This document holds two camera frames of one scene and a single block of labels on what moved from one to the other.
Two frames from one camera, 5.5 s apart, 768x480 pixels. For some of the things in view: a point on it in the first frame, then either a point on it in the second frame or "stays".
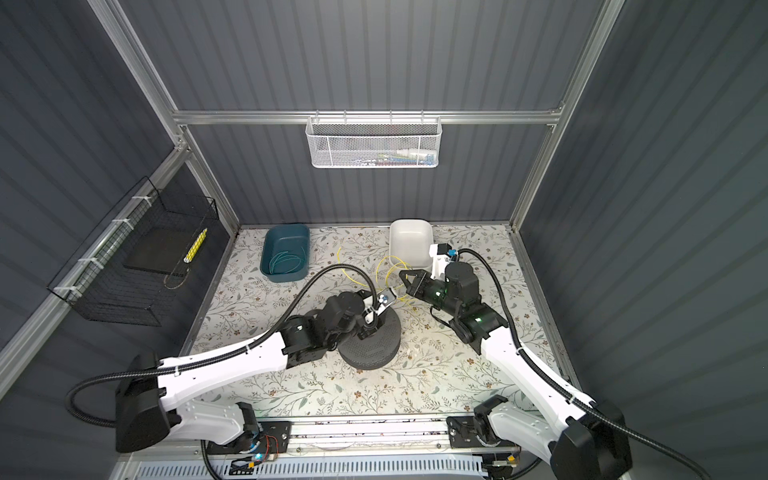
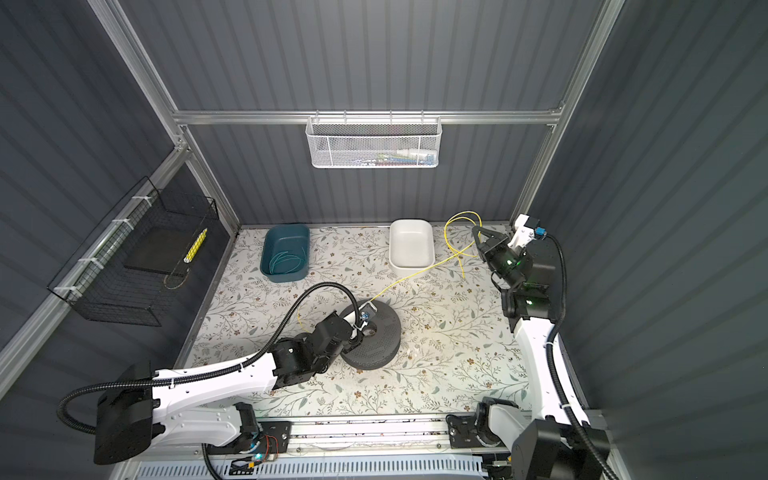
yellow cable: [376, 276] -> [457, 253]
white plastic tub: [409, 243] stays
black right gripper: [417, 288] -> [485, 248]
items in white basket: [404, 157] stays
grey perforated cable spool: [375, 350] stays
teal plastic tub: [286, 253] stays
